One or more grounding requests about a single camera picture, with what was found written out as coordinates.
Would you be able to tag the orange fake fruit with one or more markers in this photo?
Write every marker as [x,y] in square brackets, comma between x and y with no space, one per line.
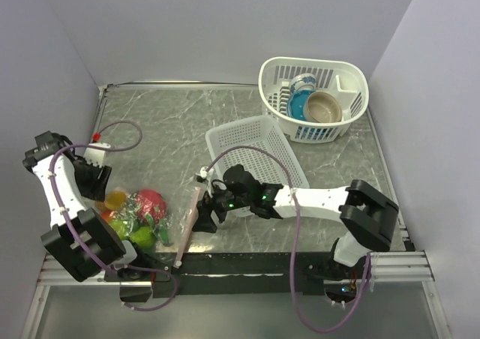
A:
[114,200]

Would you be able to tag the blue white patterned bowl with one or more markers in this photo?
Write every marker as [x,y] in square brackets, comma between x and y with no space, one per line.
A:
[304,81]

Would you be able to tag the white rectangular perforated basket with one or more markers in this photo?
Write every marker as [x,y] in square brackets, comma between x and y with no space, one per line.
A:
[268,151]

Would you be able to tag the clear zip top bag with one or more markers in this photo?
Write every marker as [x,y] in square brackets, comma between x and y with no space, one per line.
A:
[180,213]

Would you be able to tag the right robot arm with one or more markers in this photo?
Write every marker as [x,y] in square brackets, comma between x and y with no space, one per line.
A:
[368,215]

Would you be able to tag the green fake leafy vegetable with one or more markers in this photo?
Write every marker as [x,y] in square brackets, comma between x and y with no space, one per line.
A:
[160,228]

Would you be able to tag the white oval dish rack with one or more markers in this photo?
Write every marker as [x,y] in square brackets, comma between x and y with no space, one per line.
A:
[344,81]

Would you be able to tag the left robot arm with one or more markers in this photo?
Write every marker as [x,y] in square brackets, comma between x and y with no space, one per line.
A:
[79,239]

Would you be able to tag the green fake apple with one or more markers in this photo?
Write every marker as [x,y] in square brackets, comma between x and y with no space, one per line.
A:
[121,228]
[144,238]

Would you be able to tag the aluminium frame rail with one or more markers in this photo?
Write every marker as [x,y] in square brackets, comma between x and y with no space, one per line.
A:
[393,267]

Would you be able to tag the beige ceramic bowl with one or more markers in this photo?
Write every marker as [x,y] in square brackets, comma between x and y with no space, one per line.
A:
[322,108]

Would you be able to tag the red fake dragon fruit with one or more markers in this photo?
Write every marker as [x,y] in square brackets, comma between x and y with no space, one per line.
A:
[150,202]

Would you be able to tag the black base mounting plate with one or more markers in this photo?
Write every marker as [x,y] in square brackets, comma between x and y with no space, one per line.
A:
[239,273]

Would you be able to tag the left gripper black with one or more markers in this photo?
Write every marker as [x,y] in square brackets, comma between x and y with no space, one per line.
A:
[95,190]

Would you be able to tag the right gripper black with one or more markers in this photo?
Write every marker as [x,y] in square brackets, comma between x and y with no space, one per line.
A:
[205,222]

